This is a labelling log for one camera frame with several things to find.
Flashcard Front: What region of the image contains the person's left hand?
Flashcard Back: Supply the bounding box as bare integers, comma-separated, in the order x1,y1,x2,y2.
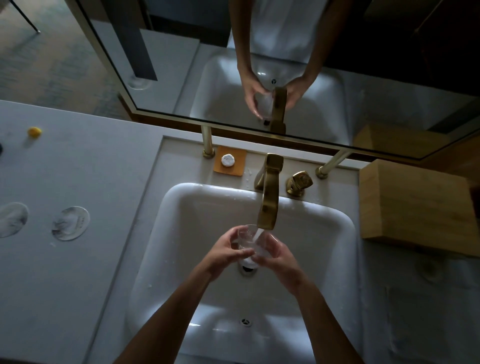
204,224,256,280

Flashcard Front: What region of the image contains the person's right hand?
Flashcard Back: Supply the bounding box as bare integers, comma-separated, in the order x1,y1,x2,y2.
250,233,307,293

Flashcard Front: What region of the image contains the clear drinking glass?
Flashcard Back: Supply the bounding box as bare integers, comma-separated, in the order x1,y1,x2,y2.
236,224,275,263
416,256,447,282

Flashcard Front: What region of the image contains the gold faucet handle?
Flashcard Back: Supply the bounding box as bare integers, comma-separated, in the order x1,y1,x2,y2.
286,170,314,197

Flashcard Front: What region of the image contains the person's left forearm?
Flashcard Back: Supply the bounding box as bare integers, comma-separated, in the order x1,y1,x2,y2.
114,269,222,364

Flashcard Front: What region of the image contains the person's right forearm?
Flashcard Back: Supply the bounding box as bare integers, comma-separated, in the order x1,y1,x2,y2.
292,281,365,364

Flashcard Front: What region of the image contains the white ceramic sink basin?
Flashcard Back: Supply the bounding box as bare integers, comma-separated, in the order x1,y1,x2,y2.
123,182,357,364

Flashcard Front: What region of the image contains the gold faucet spout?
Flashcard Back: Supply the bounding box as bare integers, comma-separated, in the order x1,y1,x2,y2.
254,152,285,231

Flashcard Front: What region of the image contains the orange soap dish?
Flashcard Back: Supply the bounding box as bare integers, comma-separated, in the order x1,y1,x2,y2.
212,146,248,177

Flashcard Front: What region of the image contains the wooden box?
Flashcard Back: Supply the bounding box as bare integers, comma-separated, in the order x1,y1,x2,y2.
359,159,480,258

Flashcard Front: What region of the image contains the round paper coaster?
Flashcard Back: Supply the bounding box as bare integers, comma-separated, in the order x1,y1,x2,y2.
51,206,91,242
0,202,29,239

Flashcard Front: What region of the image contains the white folded towel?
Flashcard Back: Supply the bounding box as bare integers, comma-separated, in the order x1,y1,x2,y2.
386,284,480,364

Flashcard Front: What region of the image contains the gold framed mirror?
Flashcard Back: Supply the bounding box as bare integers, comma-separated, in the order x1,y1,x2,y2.
63,0,480,162

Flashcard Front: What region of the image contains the gold mirror support post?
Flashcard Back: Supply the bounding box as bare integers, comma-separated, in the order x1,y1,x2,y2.
315,149,353,180
200,125,216,159

